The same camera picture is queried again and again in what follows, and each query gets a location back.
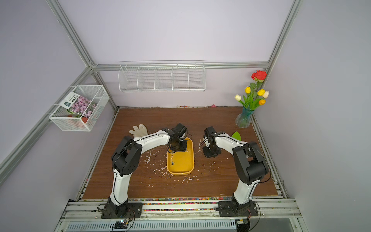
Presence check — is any yellow plastic storage box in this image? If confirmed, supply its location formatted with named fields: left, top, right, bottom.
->
left=167, top=139, right=195, bottom=176

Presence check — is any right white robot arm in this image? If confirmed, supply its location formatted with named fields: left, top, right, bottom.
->
left=202, top=127, right=270, bottom=206

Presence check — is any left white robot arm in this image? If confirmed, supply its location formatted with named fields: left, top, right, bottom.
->
left=108, top=123, right=190, bottom=207

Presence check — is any green leaf spatula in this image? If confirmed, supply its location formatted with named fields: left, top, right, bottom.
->
left=232, top=131, right=242, bottom=141

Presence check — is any white rubber glove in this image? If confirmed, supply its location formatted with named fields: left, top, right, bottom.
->
left=129, top=124, right=148, bottom=138

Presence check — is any blue glass vase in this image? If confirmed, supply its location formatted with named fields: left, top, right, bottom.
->
left=235, top=107, right=254, bottom=129

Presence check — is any artificial flower bouquet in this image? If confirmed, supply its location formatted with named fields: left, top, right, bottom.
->
left=234, top=70, right=269, bottom=111

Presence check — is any pink flower packet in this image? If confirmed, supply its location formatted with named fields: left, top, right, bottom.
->
left=59, top=92, right=97, bottom=119

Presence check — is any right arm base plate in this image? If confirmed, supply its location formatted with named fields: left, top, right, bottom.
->
left=215, top=200, right=259, bottom=218

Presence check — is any white wire wall shelf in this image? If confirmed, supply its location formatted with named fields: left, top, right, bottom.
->
left=118, top=60, right=206, bottom=92

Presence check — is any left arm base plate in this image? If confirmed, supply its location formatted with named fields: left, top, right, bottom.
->
left=101, top=202, right=143, bottom=219

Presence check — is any white wire basket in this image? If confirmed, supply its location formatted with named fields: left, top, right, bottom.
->
left=49, top=85, right=110, bottom=131

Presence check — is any aluminium front rail frame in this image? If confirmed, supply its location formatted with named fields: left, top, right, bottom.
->
left=55, top=197, right=308, bottom=232

